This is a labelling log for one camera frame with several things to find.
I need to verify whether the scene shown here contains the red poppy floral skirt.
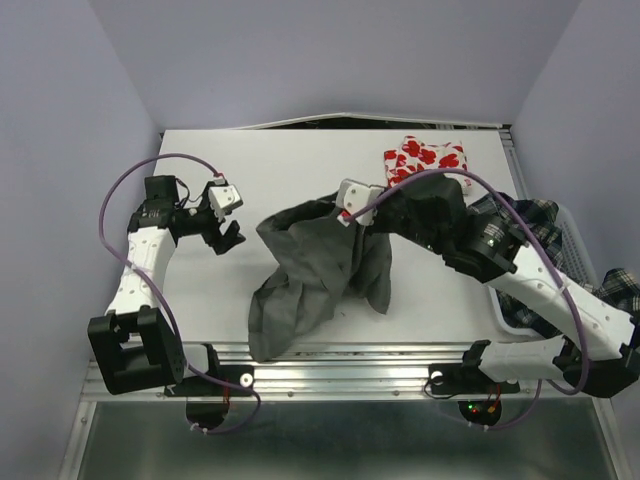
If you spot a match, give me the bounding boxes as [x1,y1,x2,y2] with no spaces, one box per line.
[383,135,468,187]

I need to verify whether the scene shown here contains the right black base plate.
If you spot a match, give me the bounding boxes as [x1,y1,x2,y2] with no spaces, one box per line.
[423,363,520,398]

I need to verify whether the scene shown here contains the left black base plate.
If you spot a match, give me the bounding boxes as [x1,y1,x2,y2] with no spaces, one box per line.
[163,364,255,398]

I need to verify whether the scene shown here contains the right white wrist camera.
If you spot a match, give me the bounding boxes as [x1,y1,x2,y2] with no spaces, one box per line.
[335,179,385,227]

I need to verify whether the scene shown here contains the purple cable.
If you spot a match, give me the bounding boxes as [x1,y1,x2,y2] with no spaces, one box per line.
[344,168,591,431]
[98,153,262,435]

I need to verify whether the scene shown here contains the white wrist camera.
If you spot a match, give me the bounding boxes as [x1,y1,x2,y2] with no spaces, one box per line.
[335,179,385,227]
[207,184,244,221]

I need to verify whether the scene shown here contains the grey skirt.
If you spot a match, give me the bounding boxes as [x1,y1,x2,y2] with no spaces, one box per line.
[247,172,469,362]

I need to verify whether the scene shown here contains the navy plaid skirt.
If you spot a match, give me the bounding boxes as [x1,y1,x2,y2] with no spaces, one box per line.
[468,194,639,338]

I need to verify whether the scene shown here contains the white plastic basket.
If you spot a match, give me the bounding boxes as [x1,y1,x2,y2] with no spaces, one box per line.
[491,200,598,339]

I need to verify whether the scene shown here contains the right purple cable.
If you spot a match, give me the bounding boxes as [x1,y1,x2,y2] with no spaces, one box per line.
[344,168,591,431]

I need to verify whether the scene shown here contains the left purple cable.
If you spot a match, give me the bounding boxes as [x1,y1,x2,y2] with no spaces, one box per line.
[98,153,262,435]

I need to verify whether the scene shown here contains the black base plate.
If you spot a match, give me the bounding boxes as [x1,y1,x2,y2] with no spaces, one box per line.
[423,363,520,398]
[163,364,255,398]

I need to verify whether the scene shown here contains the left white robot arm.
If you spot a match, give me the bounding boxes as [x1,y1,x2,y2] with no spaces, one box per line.
[88,175,245,395]

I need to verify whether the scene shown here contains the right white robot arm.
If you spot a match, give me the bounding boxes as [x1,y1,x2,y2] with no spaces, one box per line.
[431,215,639,398]

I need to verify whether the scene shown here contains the aluminium frame rail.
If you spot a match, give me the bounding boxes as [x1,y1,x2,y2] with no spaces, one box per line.
[79,341,612,401]

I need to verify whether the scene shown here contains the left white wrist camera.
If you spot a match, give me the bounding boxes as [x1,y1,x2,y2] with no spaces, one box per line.
[207,184,244,221]

